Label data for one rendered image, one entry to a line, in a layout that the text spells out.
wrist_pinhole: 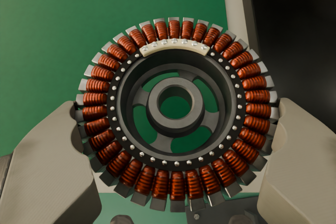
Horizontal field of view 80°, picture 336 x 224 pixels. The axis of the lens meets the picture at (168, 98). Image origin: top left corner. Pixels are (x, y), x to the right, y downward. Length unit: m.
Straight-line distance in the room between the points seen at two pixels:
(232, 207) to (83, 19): 0.87
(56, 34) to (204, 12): 0.17
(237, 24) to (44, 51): 0.21
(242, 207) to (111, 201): 0.54
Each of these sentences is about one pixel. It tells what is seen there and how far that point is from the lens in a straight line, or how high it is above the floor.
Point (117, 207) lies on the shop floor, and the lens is 0.98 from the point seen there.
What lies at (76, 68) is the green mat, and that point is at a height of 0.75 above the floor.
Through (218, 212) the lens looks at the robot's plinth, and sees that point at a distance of 0.96.
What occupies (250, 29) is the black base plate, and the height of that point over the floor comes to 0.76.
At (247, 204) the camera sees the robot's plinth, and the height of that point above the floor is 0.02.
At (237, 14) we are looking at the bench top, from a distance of 0.26.
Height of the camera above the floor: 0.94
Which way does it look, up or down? 72 degrees down
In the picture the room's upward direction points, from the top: 4 degrees counter-clockwise
